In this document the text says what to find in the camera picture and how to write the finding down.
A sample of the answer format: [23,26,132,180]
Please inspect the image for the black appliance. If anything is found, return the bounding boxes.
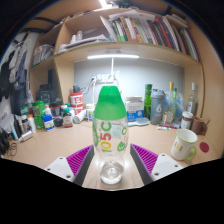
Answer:
[36,68,63,105]

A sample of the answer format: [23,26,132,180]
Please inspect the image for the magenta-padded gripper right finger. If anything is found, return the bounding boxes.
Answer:
[129,143,184,186]

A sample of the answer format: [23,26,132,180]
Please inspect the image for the white mug with green handle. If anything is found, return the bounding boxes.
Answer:
[170,128,199,162]

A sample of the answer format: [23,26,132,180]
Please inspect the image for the dark bottle with red label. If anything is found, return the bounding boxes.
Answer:
[62,108,74,129]

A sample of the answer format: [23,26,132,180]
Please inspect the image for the light blue hair brush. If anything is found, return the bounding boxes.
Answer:
[128,117,150,128]

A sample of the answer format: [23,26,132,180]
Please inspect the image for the hanging dark clothes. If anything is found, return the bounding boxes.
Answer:
[0,31,31,116]

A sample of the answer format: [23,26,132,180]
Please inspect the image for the flat round red coaster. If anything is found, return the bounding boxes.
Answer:
[199,141,210,154]

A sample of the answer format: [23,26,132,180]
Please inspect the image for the white tube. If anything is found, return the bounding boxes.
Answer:
[156,124,178,131]

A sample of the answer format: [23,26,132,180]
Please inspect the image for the wooden shelf unit with books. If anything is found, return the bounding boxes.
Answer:
[29,0,214,111]

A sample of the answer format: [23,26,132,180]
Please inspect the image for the green plastic container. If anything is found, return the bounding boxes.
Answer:
[31,100,46,130]

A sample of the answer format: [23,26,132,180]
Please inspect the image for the clear glass bottle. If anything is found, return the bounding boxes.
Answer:
[186,82,199,116]

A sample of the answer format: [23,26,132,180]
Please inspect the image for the grey shaker bottle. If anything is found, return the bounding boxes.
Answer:
[149,88,166,126]

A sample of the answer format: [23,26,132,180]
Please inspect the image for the white bottle with blue label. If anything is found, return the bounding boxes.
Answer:
[42,106,56,132]

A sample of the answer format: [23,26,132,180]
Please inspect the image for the white and blue box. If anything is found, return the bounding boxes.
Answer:
[124,96,145,123]

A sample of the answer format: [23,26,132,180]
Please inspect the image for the green-capped glass bottle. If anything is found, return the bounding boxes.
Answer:
[171,87,181,123]

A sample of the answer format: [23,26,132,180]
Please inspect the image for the red and white can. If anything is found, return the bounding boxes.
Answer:
[69,92,84,116]

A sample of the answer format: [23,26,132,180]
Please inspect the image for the white wall power outlet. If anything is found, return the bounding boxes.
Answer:
[94,73,116,84]

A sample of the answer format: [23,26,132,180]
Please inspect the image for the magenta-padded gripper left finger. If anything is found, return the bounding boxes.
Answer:
[44,144,96,187]

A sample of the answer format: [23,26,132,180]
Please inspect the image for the dark green bottle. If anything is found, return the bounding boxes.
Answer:
[143,83,153,120]

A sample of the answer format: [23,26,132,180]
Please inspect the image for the white LED light bar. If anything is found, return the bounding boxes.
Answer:
[87,53,140,60]

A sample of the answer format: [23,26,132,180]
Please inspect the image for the clear bottle with green cap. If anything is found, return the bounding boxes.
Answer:
[92,85,130,185]

